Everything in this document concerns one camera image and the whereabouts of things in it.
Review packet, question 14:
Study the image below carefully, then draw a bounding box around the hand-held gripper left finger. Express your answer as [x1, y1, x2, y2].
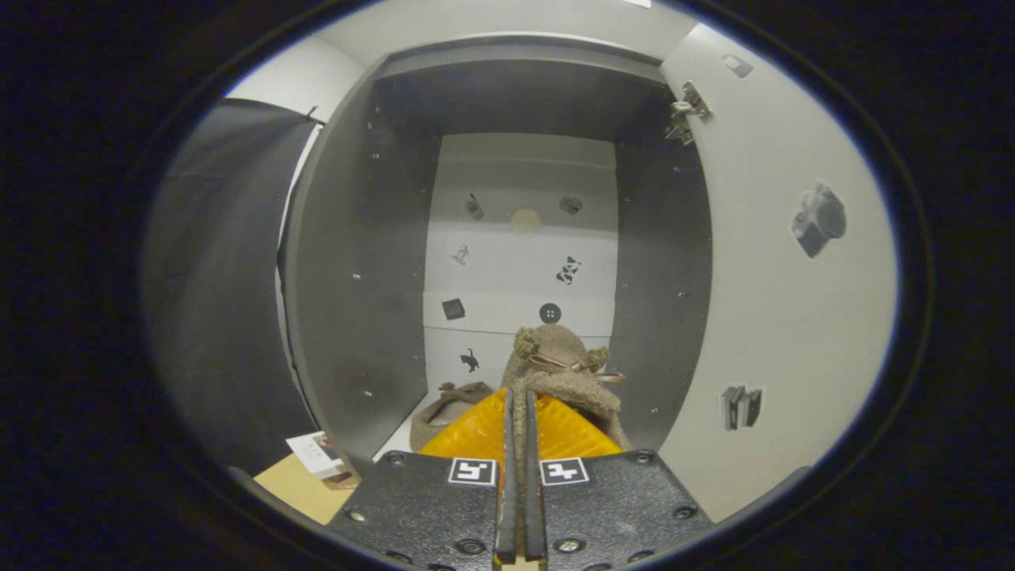
[327, 387, 518, 568]

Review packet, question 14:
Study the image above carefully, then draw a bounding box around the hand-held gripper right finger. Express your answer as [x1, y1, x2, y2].
[525, 389, 714, 568]

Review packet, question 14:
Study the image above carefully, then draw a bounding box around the brown fuzzy shoe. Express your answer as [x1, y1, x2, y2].
[500, 324, 633, 560]
[410, 381, 496, 453]

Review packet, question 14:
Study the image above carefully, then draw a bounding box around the dark grey shoe cabinet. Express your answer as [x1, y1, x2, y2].
[282, 33, 714, 477]

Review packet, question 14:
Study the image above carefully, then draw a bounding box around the metal door hinge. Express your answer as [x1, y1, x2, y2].
[665, 79, 713, 146]

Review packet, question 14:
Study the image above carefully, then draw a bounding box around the white booklet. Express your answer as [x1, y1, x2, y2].
[285, 432, 359, 490]

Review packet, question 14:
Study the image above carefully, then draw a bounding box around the black backdrop cloth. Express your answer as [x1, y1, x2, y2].
[143, 99, 326, 477]

